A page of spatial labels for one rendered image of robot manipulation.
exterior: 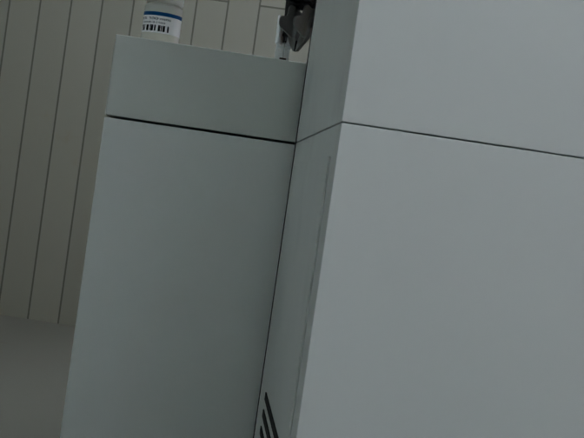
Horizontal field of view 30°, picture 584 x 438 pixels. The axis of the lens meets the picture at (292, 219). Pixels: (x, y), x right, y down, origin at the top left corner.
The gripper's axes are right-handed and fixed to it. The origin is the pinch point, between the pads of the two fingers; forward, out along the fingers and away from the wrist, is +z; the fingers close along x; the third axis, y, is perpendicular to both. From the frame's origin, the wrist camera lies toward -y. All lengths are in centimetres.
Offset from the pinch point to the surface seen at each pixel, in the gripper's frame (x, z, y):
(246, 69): 7.1, 12.4, 21.8
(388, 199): 66, 41, 58
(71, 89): -243, -37, -146
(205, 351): 5, 63, 14
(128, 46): -8.8, 13.2, 36.2
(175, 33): -5.9, 7.8, 28.3
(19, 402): -120, 90, -53
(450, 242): 72, 45, 52
